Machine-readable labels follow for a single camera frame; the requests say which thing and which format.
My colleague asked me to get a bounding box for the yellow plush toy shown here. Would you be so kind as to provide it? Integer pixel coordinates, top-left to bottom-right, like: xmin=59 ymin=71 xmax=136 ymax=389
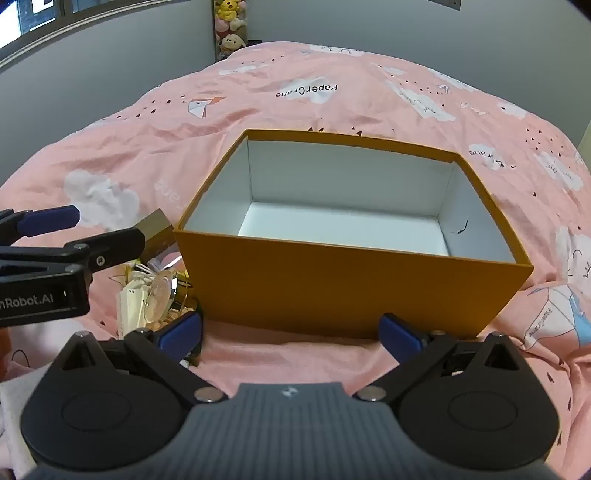
xmin=215 ymin=0 xmax=246 ymax=21

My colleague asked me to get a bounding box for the pink plush toy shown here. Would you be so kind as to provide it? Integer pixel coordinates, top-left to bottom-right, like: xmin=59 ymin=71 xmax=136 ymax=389
xmin=216 ymin=18 xmax=249 ymax=36

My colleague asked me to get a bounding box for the beige plush toy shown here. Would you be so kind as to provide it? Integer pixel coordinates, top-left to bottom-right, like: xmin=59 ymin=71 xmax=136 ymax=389
xmin=220 ymin=33 xmax=249 ymax=60

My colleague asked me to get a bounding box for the clear round container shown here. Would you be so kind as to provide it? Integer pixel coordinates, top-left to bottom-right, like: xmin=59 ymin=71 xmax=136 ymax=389
xmin=144 ymin=269 xmax=197 ymax=326

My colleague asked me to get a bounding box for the window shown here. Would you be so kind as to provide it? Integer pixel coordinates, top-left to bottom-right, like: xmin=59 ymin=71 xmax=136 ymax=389
xmin=0 ymin=0 xmax=153 ymax=70

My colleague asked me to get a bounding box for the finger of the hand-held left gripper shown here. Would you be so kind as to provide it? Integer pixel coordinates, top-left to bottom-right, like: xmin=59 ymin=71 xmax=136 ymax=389
xmin=0 ymin=229 xmax=147 ymax=278
xmin=0 ymin=204 xmax=80 ymax=245

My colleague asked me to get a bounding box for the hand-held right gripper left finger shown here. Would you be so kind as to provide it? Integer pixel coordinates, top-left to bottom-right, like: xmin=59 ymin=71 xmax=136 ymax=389
xmin=46 ymin=312 xmax=227 ymax=408

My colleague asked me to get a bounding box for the pink printed blanket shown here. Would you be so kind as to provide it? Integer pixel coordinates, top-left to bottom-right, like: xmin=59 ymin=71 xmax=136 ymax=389
xmin=0 ymin=39 xmax=591 ymax=480

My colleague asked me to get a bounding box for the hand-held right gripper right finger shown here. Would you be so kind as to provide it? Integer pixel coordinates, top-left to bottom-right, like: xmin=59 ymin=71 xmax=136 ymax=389
xmin=353 ymin=313 xmax=534 ymax=407

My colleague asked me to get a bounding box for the gold rectangular box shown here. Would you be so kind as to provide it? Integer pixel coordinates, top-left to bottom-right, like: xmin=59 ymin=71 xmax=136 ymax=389
xmin=137 ymin=209 xmax=175 ymax=264

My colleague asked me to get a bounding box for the orange cardboard box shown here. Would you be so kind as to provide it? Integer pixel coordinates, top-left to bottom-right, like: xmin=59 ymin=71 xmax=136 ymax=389
xmin=174 ymin=129 xmax=535 ymax=341

